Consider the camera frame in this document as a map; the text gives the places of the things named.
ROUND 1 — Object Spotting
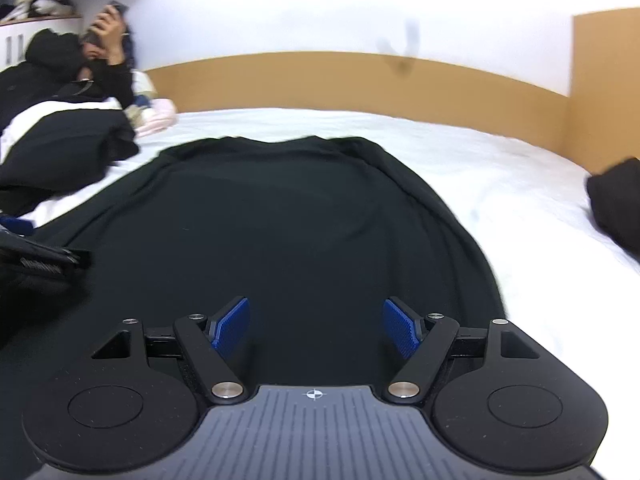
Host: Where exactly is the black garment pile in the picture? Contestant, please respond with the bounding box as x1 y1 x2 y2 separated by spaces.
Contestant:
1 108 139 217

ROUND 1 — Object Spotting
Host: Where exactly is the dark smartphone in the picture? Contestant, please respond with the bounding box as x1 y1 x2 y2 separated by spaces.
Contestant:
80 0 129 49

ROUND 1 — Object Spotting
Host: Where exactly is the white bed sheet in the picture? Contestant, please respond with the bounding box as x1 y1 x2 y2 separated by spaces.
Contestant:
0 106 640 480

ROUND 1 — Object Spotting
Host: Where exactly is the white cabinet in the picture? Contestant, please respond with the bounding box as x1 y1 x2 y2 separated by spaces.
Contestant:
0 16 82 72

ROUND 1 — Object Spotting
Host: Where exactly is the black folded garment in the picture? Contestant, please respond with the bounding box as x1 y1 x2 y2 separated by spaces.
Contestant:
586 157 640 259

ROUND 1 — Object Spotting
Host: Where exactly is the wooden headboard panel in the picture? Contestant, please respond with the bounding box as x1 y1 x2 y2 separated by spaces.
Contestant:
149 8 639 172

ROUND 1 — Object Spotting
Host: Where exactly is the pink white pillow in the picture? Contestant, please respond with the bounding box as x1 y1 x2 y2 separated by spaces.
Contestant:
125 70 177 139

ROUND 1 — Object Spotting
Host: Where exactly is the person in black hoodie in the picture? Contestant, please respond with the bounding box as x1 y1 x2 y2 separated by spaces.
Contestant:
1 28 134 128

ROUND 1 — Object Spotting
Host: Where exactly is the black fleece garment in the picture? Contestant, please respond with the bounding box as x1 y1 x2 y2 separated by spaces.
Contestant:
1 138 503 479

